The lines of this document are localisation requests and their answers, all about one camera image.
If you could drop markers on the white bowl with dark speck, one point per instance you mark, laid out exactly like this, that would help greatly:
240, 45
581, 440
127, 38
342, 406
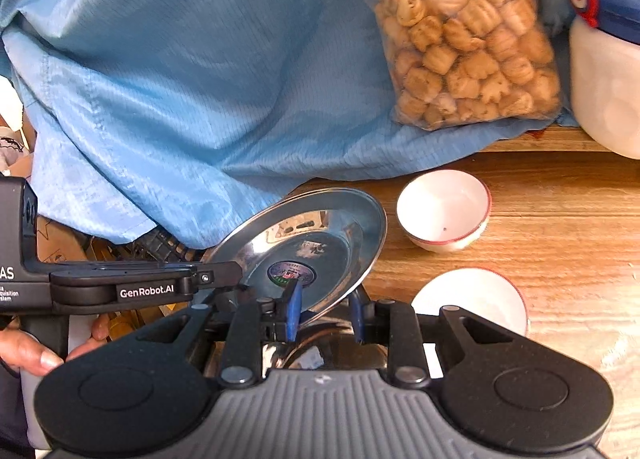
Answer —
440, 204

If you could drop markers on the steel plate with oval sticker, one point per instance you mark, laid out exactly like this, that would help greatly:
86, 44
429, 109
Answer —
280, 239

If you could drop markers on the stainless steel bowl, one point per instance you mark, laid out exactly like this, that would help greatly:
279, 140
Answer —
322, 341

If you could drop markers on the white plastic jug blue cap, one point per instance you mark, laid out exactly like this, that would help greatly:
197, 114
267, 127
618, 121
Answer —
610, 89

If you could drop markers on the white red-rimmed bowl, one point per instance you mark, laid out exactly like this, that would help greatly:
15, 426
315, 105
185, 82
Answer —
470, 294

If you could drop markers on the person's left hand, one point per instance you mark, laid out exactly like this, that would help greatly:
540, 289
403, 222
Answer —
30, 356

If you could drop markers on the black plastic crate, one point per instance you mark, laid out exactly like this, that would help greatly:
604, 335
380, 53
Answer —
165, 244

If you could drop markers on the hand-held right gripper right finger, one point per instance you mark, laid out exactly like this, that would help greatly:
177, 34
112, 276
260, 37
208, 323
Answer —
357, 321

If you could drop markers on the wooden shelf board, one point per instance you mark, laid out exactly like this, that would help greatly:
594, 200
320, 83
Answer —
550, 141

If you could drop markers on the bag of walnuts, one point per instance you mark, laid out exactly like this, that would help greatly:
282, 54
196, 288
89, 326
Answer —
460, 39

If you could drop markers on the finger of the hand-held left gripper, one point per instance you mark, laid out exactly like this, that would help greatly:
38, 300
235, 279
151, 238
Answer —
150, 271

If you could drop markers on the light blue cloth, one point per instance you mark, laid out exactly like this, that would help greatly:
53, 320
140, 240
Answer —
175, 64

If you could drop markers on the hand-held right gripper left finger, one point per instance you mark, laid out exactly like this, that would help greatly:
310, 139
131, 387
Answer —
292, 314

